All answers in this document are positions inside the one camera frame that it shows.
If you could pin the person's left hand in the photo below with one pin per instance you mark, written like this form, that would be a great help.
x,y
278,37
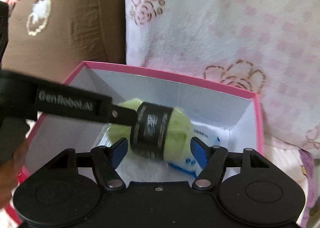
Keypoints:
x,y
10,171

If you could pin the blue white tissue pack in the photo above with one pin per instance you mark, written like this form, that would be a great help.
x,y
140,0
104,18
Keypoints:
x,y
186,152

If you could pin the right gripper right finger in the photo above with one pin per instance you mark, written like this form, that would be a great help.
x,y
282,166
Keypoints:
x,y
246,188

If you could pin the brown pillow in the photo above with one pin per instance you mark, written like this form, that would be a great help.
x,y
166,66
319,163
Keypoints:
x,y
50,38

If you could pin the green yarn ball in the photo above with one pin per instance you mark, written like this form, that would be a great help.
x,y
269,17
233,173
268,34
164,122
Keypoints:
x,y
155,125

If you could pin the clear box of floss picks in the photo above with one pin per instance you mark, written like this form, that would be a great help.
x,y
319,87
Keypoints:
x,y
104,138

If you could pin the pink cardboard box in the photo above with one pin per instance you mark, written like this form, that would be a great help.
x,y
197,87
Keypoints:
x,y
156,203

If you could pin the pink white floral pillow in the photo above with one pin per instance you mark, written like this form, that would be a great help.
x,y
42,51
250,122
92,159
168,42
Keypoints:
x,y
269,47

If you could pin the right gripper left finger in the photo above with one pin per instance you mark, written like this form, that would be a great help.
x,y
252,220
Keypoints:
x,y
71,186

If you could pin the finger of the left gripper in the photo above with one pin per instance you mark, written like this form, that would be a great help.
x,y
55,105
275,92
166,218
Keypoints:
x,y
123,116

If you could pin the bear pattern fleece blanket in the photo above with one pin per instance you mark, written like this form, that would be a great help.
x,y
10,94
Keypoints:
x,y
296,163

